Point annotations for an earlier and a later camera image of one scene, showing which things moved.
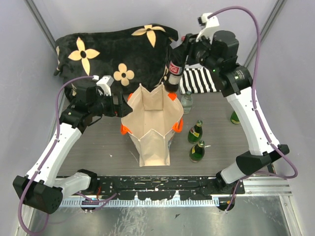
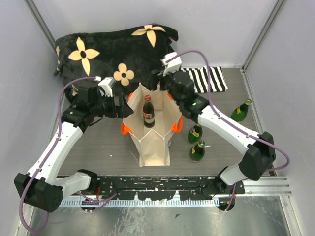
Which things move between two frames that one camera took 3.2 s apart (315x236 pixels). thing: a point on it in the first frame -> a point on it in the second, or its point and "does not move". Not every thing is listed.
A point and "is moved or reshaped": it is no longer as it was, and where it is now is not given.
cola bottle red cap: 175,68 is moved or reshaped
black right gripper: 190,44 -> 162,77
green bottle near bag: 195,134 does not move
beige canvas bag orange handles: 150,118 does not move
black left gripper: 121,110 does not move
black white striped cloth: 197,80 does not move
